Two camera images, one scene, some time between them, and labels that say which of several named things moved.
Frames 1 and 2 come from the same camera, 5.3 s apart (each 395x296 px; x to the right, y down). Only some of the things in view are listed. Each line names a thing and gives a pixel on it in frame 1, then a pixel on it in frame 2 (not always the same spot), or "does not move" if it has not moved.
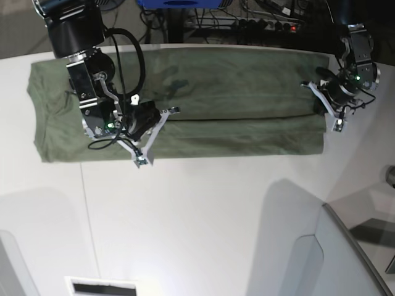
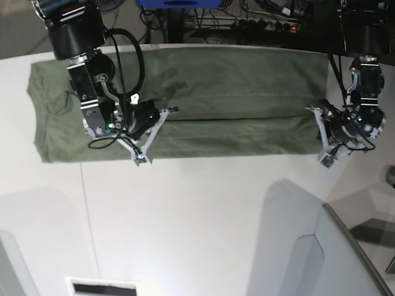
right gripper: x=337 y=91 → x=341 y=126
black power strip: x=265 y=25 does not move
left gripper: x=141 y=118 does not move
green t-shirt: x=230 y=102 does not move
